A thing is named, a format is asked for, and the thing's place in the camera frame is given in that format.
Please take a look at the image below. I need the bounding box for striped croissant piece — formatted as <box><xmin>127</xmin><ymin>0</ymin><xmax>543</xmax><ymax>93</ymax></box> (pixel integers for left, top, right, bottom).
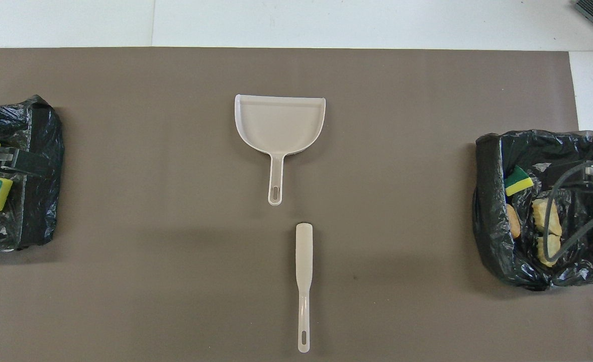
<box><xmin>532</xmin><ymin>198</ymin><xmax>563</xmax><ymax>237</ymax></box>

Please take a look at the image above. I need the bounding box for yellow green sponge piece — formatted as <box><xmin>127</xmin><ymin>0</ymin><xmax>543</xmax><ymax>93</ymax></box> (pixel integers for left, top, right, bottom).
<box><xmin>504</xmin><ymin>165</ymin><xmax>535</xmax><ymax>197</ymax></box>

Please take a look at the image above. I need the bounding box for pale bread chunk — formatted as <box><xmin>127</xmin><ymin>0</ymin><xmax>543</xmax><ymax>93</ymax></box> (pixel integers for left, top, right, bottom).
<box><xmin>536</xmin><ymin>234</ymin><xmax>562</xmax><ymax>267</ymax></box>

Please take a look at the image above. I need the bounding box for brown bread roll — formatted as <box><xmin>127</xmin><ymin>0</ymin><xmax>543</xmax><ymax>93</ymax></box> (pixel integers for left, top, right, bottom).
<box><xmin>506</xmin><ymin>203</ymin><xmax>522</xmax><ymax>239</ymax></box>

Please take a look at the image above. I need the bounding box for beige plastic dustpan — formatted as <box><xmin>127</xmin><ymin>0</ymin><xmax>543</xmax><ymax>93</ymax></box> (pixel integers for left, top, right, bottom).
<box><xmin>234</xmin><ymin>94</ymin><xmax>327</xmax><ymax>207</ymax></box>

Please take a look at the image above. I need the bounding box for beige brush with black bristles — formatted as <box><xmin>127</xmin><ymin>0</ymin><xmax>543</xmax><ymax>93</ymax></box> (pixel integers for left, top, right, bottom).
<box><xmin>295</xmin><ymin>223</ymin><xmax>314</xmax><ymax>353</ymax></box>

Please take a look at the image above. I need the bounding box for black bag lined bin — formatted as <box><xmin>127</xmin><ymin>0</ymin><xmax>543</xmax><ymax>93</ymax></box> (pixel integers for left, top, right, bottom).
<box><xmin>472</xmin><ymin>129</ymin><xmax>593</xmax><ymax>291</ymax></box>
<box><xmin>0</xmin><ymin>95</ymin><xmax>65</xmax><ymax>252</ymax></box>

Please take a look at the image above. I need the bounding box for brown table mat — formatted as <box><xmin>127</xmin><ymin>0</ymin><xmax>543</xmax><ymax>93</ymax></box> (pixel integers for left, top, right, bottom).
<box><xmin>0</xmin><ymin>48</ymin><xmax>593</xmax><ymax>362</ymax></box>

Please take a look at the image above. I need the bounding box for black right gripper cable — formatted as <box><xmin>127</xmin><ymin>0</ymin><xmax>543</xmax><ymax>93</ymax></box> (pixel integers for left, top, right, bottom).
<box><xmin>543</xmin><ymin>158</ymin><xmax>593</xmax><ymax>265</ymax></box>

